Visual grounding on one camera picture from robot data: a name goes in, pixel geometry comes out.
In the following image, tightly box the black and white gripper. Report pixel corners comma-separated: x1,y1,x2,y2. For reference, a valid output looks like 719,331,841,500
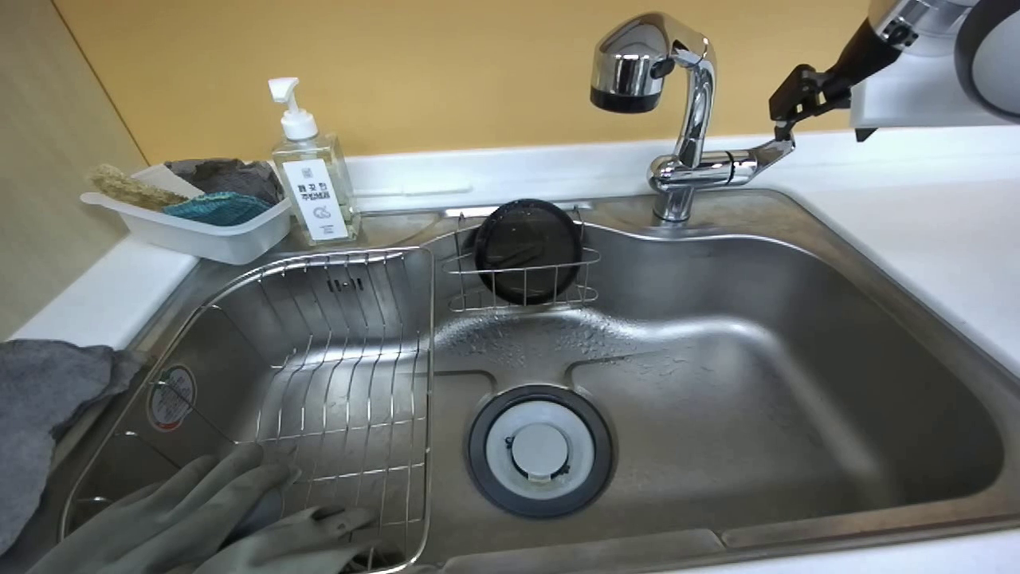
767,0,1020,141

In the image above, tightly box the chrome kitchen faucet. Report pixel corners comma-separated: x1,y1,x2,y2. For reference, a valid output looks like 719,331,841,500
589,13,792,225

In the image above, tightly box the stainless steel sink basin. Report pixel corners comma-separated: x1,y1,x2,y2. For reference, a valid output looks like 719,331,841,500
45,191,1020,570

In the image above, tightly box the grey sink drain strainer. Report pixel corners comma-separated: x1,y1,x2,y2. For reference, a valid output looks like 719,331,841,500
465,384,616,519

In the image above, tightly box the clear soap pump bottle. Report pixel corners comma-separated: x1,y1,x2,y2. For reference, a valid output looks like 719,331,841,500
269,76,358,246

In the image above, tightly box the white plastic tray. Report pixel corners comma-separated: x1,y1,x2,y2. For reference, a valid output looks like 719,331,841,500
81,159,291,263

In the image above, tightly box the teal sponge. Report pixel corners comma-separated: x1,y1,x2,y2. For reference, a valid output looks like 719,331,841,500
170,191,269,225

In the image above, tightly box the grey rubber glove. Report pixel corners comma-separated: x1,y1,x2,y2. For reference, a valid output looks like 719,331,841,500
27,447,291,574
190,507,373,574

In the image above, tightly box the beige scrub brush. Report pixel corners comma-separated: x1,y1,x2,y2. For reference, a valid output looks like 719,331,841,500
88,165,181,209

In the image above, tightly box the grey cloth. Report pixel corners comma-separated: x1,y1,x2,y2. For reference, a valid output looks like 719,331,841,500
0,339,141,551

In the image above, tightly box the small wire sponge holder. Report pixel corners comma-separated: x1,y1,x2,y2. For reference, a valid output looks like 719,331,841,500
441,202,598,309

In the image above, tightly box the wire dish rack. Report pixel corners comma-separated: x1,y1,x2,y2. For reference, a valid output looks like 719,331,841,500
60,250,434,570

